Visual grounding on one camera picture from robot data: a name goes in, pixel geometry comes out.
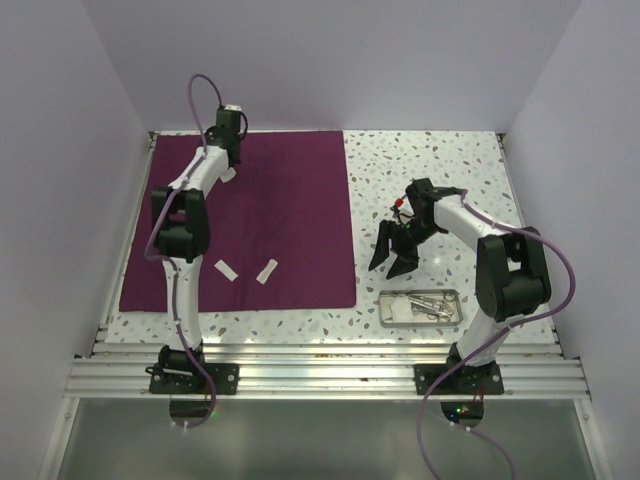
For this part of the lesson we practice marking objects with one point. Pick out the metal tray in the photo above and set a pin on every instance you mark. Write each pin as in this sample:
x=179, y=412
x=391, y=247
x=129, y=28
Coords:
x=385, y=312

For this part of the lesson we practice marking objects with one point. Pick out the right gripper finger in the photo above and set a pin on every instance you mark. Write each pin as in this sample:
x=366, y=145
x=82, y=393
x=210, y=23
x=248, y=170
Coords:
x=406, y=261
x=382, y=246

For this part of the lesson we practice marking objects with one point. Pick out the steel forceps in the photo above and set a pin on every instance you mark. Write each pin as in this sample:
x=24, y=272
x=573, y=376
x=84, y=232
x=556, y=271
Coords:
x=443, y=301

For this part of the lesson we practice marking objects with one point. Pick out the steel scissors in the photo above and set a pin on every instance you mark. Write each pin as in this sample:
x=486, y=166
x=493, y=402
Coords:
x=422, y=307
x=430, y=318

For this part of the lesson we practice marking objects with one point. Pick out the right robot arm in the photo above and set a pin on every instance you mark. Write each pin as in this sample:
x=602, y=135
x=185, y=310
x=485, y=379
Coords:
x=511, y=275

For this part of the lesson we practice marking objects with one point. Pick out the white gauze pad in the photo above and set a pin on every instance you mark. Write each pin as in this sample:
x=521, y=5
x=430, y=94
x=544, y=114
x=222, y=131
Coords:
x=401, y=306
x=402, y=314
x=228, y=175

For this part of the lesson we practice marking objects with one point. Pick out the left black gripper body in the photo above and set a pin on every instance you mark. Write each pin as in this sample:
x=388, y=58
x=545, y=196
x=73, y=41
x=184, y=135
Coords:
x=239, y=139

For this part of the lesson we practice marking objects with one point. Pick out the aluminium rail frame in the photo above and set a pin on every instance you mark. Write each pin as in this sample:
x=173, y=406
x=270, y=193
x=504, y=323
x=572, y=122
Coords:
x=325, y=371

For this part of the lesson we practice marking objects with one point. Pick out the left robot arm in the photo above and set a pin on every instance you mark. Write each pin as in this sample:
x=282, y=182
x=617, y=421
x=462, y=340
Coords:
x=181, y=236

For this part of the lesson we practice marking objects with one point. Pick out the purple cloth mat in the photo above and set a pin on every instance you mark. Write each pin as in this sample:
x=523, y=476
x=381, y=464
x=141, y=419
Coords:
x=289, y=201

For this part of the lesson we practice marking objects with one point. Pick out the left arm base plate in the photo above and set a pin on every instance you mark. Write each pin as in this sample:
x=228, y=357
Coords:
x=225, y=377

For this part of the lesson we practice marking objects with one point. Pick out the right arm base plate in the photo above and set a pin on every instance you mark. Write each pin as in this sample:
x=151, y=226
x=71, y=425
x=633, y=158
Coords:
x=467, y=380

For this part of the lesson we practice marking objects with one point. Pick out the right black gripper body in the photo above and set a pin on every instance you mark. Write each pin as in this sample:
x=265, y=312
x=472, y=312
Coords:
x=415, y=233

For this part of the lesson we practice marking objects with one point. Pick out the white strip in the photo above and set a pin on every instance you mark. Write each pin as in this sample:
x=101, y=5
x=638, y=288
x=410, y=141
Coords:
x=267, y=271
x=226, y=270

